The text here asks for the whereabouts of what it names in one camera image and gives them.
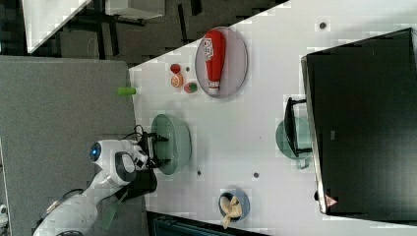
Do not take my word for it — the blue metal frame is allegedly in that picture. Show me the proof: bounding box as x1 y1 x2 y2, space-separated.
147 211 266 236

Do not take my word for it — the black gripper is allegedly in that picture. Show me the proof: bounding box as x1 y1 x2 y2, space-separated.
140 132 170 168

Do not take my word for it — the red toy strawberry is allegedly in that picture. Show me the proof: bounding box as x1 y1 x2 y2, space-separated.
170 64 181 74

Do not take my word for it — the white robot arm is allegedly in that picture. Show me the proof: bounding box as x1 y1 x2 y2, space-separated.
32 132 168 236

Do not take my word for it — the black cable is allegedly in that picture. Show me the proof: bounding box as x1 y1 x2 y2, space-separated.
121 124 146 142

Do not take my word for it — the grey round plate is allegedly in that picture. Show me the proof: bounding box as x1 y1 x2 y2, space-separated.
195 27 248 98

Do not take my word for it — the red ketchup bottle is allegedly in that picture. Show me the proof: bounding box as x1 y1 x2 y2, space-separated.
203 29 226 94

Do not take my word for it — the black toaster oven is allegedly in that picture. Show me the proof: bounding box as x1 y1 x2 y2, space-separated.
284 28 417 225

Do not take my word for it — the blue bowl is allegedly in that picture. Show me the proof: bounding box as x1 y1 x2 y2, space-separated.
217 188 251 222

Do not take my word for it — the orange slice toy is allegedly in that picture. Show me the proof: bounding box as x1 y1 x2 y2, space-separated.
171 74 184 88

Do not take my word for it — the cream toy chicken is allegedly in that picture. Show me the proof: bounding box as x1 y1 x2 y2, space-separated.
220 196 242 229

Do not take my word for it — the mint green plastic strainer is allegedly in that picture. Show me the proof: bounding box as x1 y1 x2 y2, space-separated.
151 114 192 175

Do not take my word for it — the mint green cup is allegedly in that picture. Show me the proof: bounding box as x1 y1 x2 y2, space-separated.
275 117 312 170

